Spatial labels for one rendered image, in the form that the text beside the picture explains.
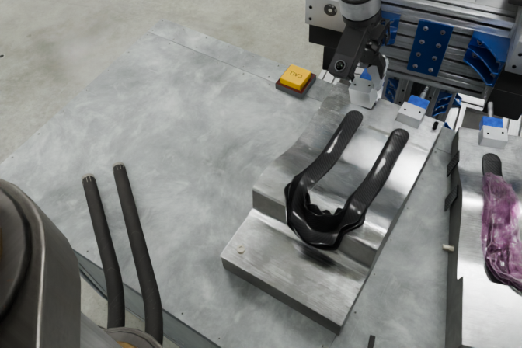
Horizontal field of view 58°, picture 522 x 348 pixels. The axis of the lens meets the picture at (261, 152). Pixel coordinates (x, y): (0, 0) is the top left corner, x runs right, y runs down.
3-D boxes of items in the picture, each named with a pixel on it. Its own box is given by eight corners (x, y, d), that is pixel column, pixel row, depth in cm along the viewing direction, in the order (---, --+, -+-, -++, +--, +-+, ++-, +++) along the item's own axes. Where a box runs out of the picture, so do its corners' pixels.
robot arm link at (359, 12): (369, 8, 83) (327, 0, 87) (370, 27, 86) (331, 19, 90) (386, -20, 85) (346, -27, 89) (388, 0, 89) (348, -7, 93)
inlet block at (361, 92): (374, 61, 113) (373, 46, 109) (394, 67, 111) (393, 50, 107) (350, 102, 109) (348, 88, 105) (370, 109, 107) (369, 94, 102)
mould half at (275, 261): (335, 106, 120) (339, 67, 109) (434, 147, 111) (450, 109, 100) (223, 267, 96) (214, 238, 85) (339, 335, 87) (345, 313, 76)
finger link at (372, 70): (398, 75, 104) (388, 44, 98) (388, 95, 102) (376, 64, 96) (385, 74, 106) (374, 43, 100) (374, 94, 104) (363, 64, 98)
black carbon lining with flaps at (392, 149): (348, 113, 109) (352, 84, 102) (415, 140, 104) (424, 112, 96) (270, 230, 93) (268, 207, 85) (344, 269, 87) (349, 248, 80)
